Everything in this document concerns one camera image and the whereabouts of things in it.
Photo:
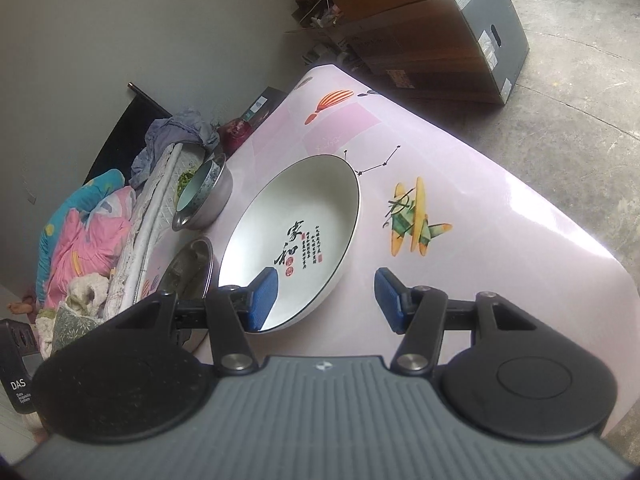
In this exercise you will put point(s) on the grey crumpled clothes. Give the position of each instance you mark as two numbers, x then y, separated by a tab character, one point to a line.
186	127

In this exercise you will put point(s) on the steel bowl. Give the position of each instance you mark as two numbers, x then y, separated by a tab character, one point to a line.
191	273
210	210

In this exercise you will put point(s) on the black bed headboard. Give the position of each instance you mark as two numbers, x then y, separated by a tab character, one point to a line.
126	140

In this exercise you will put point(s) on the white ceramic plate with calligraphy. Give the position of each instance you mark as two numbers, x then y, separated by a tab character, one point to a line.
299	227

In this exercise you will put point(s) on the pink cartoon quilt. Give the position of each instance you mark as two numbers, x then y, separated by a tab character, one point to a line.
85	235

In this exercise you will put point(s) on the green leafy cabbage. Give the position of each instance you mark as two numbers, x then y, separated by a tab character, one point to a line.
183	182

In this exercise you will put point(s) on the white mattress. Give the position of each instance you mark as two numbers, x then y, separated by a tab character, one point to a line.
153	212

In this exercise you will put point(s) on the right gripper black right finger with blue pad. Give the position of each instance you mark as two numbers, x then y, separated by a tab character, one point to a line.
496	366

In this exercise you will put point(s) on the large brown grey carton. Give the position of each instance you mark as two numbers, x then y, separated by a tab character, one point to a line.
465	50

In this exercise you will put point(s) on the white fluffy towel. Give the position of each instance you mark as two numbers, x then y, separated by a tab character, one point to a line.
85	295

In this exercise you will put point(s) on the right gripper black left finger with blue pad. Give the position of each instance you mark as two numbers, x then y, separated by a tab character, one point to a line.
152	367

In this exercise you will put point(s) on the teal ceramic bowl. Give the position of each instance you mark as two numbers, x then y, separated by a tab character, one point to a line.
201	184

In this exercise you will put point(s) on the green floral pillow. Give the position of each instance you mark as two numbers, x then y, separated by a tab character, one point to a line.
70	326

